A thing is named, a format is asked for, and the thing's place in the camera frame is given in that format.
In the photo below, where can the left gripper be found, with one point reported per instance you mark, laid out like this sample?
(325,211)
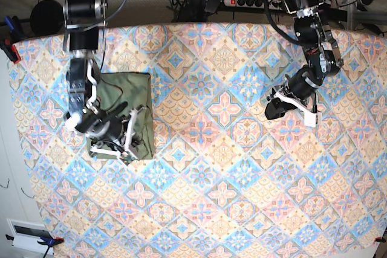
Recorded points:
(298,92)

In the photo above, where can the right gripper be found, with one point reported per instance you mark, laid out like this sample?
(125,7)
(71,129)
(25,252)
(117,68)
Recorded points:
(111,134)

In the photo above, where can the green t-shirt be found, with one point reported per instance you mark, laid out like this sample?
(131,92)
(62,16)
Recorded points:
(134,88)

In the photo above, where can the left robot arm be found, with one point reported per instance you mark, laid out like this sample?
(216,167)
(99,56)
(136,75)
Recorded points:
(321,51)

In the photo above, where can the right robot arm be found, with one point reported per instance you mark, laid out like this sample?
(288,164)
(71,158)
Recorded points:
(83,20)

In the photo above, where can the patterned tablecloth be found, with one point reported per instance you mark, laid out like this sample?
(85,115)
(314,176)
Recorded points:
(224,181)

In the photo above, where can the white power strip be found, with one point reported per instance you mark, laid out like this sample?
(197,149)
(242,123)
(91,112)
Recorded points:
(252,4)

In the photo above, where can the black round stool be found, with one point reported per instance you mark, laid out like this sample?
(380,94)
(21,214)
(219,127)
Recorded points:
(46,18)

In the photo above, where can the blue clamp bottom left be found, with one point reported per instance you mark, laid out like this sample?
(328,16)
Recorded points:
(48,241)

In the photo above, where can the orange clamp bottom right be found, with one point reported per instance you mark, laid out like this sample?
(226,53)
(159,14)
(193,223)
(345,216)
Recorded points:
(380,240)

